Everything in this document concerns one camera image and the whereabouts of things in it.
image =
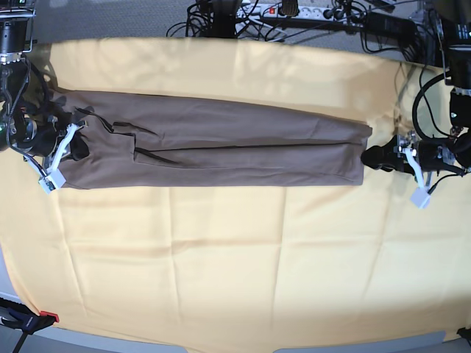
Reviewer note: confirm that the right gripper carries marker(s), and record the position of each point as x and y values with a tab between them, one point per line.
53	139

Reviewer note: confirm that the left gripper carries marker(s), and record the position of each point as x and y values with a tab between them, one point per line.
430	157

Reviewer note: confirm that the brown T-shirt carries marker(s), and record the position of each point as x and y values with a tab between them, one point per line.
167	141

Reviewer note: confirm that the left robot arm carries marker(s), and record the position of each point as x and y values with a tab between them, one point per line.
452	22

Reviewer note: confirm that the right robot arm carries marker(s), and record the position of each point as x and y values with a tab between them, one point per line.
24	90

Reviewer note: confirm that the black power adapter brick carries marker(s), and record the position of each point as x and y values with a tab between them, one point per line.
389	26

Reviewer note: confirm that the yellow tablecloth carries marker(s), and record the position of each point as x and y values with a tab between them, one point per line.
242	269

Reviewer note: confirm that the white power strip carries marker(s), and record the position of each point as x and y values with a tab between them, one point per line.
305	14

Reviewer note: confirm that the black clamp at right corner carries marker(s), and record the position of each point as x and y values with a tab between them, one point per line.
464	333

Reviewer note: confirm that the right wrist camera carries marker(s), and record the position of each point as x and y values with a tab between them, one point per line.
52	181

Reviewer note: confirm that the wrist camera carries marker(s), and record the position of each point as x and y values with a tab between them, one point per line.
420	198
52	181

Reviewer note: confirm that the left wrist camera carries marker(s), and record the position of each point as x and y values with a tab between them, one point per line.
420	198

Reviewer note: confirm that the black stand post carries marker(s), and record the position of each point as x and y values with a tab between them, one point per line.
224	19

